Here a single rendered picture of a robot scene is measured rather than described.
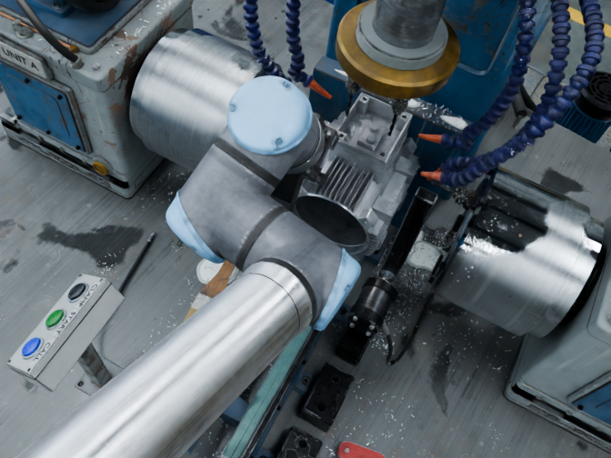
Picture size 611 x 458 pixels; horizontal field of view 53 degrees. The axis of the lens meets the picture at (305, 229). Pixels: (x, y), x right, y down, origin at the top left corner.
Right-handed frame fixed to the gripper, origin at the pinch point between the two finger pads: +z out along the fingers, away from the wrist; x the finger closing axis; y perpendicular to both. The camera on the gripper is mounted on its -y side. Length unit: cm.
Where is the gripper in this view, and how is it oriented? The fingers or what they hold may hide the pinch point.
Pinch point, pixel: (306, 177)
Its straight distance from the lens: 103.5
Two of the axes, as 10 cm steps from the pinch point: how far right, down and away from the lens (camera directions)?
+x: -8.8, -4.5, 1.6
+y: 4.5, -8.9, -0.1
